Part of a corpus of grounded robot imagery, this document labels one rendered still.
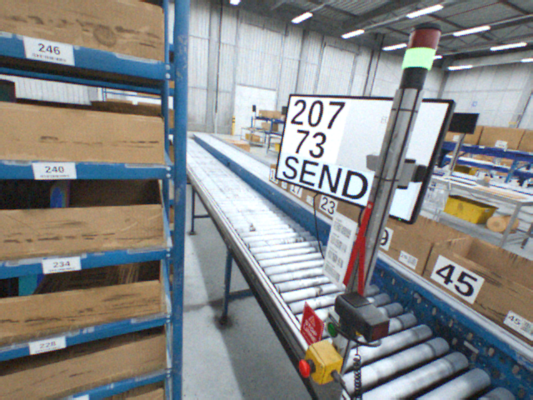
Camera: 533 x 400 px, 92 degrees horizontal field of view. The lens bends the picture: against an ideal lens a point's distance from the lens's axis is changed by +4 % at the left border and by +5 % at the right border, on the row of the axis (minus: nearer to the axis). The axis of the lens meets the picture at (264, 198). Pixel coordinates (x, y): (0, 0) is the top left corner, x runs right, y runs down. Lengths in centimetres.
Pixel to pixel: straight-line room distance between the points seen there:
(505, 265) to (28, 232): 160
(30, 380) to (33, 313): 19
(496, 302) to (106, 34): 132
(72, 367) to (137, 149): 58
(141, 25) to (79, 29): 10
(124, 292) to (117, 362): 23
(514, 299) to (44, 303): 133
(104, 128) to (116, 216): 19
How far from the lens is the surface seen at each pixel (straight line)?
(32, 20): 63
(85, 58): 59
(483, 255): 153
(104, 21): 62
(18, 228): 71
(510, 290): 120
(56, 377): 94
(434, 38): 63
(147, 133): 61
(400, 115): 61
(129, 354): 91
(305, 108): 90
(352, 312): 65
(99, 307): 79
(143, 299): 77
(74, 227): 69
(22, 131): 65
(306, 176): 87
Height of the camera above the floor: 147
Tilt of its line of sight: 18 degrees down
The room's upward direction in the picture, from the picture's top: 7 degrees clockwise
